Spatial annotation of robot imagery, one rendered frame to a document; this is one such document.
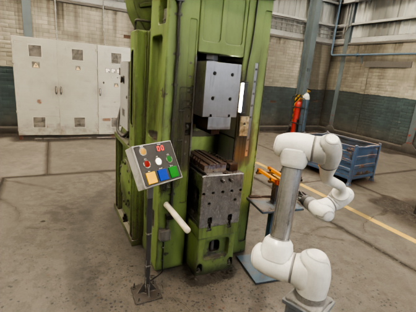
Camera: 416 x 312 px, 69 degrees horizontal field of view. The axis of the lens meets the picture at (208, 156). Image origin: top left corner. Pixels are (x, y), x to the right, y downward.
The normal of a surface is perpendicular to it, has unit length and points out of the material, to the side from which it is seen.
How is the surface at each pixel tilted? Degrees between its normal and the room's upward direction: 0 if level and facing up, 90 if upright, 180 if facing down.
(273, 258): 75
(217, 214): 90
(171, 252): 90
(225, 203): 90
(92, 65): 90
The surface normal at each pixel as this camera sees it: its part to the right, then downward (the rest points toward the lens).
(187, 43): 0.45, 0.27
